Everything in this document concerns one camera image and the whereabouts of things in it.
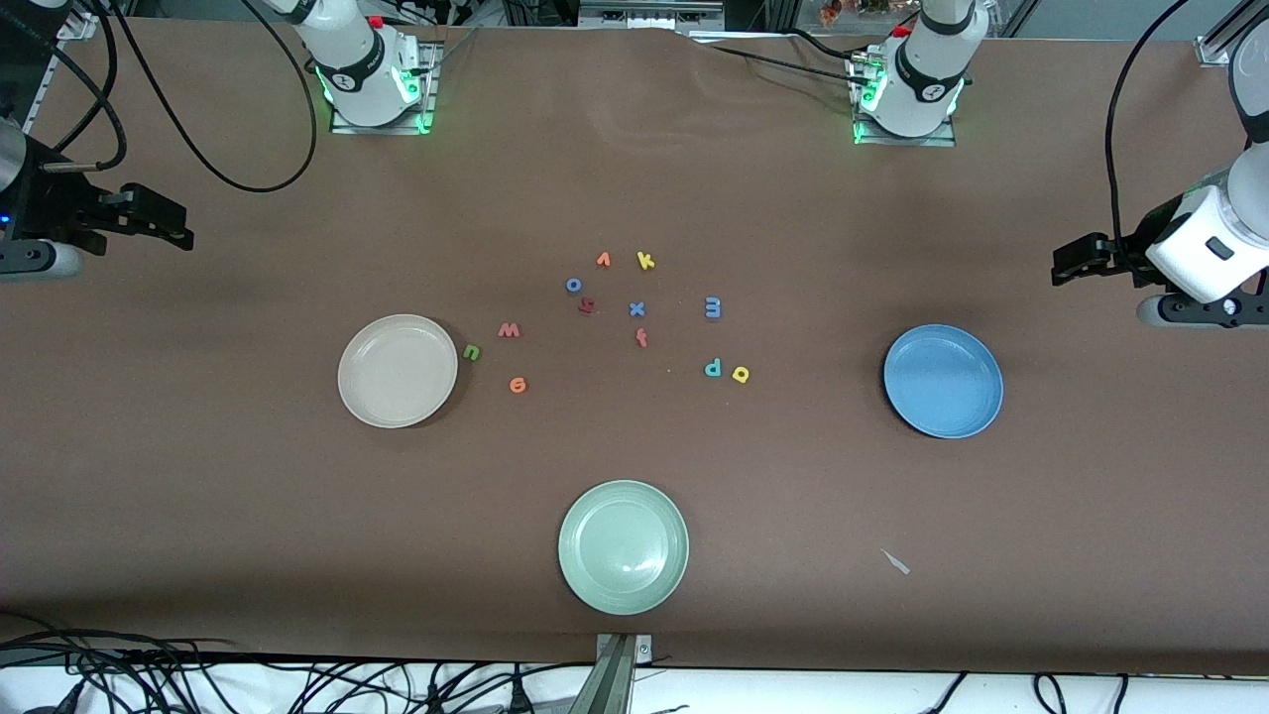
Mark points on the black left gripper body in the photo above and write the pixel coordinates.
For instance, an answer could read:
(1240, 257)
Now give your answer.
(1129, 253)

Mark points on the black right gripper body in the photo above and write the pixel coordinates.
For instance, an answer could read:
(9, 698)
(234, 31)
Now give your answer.
(61, 209)

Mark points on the blue foam letter m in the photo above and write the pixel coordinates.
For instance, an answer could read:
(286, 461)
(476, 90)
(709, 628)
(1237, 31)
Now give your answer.
(712, 307)

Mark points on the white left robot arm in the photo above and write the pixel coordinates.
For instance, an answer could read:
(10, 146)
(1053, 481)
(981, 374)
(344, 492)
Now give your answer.
(927, 79)

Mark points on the blue plate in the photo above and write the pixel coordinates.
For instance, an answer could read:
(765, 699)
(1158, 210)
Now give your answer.
(942, 382)

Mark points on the brown table cover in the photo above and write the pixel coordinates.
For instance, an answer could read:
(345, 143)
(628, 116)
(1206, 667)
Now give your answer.
(198, 496)

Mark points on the beige brown plate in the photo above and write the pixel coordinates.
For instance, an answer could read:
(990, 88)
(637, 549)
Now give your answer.
(397, 372)

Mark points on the orange background object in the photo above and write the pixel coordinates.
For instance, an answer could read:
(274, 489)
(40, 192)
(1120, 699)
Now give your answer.
(830, 12)

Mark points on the white paper scrap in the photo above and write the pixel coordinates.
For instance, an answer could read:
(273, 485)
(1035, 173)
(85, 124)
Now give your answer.
(897, 563)

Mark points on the grey metal device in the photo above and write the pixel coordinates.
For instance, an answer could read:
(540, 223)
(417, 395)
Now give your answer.
(649, 12)

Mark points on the green plate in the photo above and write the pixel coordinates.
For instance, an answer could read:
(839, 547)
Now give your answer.
(623, 547)

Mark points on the aluminium frame profile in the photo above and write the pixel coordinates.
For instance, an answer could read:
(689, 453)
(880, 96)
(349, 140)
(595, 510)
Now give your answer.
(45, 84)
(1224, 35)

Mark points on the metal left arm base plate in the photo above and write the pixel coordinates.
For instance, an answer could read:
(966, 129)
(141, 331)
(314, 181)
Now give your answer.
(942, 141)

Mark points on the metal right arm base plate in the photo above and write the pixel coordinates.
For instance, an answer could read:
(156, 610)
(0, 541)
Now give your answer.
(342, 125)

